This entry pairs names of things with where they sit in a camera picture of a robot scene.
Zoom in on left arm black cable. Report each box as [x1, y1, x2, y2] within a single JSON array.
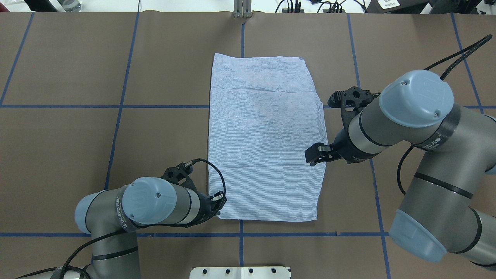
[[15, 158, 226, 279]]

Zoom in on grey metal frame post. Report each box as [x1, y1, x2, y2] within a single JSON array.
[[233, 0, 253, 18]]

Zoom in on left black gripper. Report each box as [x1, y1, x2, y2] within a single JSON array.
[[161, 163, 227, 226]]

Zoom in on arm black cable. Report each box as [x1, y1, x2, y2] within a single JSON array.
[[396, 34, 493, 196], [15, 158, 226, 279]]

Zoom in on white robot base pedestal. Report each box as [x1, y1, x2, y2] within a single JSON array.
[[189, 266, 292, 279]]

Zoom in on light blue striped shirt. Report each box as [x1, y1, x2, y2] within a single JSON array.
[[208, 53, 328, 222]]

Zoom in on clear water bottle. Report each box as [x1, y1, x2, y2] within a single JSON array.
[[58, 0, 82, 13]]

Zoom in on black cable bundle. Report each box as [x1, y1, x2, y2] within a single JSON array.
[[275, 0, 368, 14]]

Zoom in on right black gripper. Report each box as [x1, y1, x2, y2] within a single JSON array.
[[305, 87, 380, 165]]

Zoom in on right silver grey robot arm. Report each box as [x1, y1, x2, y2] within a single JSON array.
[[305, 69, 496, 271]]

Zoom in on black box with label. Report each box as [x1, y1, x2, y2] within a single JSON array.
[[365, 0, 429, 14]]

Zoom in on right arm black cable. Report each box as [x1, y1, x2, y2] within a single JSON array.
[[396, 34, 493, 196]]

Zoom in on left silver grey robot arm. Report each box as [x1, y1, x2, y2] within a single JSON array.
[[22, 158, 227, 279]]

